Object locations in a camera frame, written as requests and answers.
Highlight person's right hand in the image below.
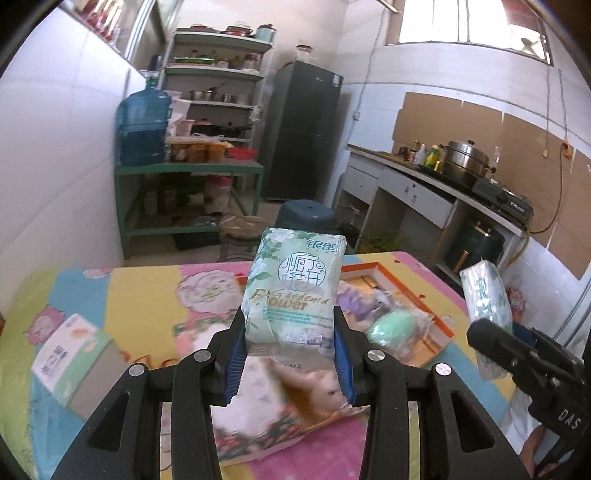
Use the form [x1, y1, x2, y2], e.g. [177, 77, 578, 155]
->
[521, 424, 557, 468]

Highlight blue plastic stool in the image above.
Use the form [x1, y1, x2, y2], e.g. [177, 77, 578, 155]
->
[276, 200, 338, 241]

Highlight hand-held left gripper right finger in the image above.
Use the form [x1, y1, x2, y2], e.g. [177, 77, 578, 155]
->
[332, 307, 532, 480]

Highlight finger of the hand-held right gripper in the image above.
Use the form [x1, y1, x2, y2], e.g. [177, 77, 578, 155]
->
[466, 318, 555, 402]
[512, 322, 591, 372]

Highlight shallow orange-rimmed cardboard box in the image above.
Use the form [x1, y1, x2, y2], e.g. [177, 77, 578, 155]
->
[235, 262, 455, 365]

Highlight white green tissue carton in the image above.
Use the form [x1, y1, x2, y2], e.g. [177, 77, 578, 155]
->
[31, 313, 114, 416]

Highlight green egg toy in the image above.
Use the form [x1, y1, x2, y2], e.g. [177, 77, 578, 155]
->
[365, 308, 444, 365]

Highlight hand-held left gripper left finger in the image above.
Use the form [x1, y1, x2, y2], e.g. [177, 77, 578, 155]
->
[51, 308, 247, 480]

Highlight flat floral plastic packet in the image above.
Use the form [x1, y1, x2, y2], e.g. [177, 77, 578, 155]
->
[210, 355, 370, 464]

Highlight high wall window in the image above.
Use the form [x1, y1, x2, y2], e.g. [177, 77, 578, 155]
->
[385, 0, 552, 65]

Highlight gas stove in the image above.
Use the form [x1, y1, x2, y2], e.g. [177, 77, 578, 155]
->
[471, 178, 535, 224]

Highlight white shelf rack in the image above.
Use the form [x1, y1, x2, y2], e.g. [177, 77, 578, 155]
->
[159, 30, 273, 153]

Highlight green metal table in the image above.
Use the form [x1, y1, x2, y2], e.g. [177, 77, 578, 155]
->
[115, 161, 265, 259]

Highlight blue water jug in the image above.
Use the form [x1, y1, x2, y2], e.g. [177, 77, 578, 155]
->
[115, 69, 172, 167]

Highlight white jar red lid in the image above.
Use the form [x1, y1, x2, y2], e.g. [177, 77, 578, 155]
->
[204, 178, 234, 215]

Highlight woven seat stool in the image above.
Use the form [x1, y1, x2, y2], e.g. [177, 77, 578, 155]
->
[219, 215, 273, 261]

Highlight green floral tissue pack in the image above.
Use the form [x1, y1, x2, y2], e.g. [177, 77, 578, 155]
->
[242, 226, 348, 370]
[459, 260, 515, 381]

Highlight cardboard wall panels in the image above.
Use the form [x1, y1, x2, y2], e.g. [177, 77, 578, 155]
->
[392, 91, 591, 280]

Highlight aluminium frame window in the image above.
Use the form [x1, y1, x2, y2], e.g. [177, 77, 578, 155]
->
[60, 0, 185, 70]

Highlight black refrigerator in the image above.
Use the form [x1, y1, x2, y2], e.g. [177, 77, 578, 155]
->
[261, 60, 345, 201]

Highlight steel steamer pot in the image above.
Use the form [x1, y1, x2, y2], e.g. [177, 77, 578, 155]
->
[438, 140, 497, 181]

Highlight white kitchen counter cabinet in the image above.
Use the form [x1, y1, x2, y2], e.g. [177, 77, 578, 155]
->
[332, 144, 529, 278]

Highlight green leafy plants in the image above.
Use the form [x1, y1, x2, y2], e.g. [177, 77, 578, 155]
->
[365, 231, 402, 254]

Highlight purple white snack packet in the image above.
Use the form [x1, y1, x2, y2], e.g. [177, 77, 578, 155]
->
[339, 281, 393, 324]

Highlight dark green air fryer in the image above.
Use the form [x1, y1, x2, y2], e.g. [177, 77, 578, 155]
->
[444, 219, 506, 274]

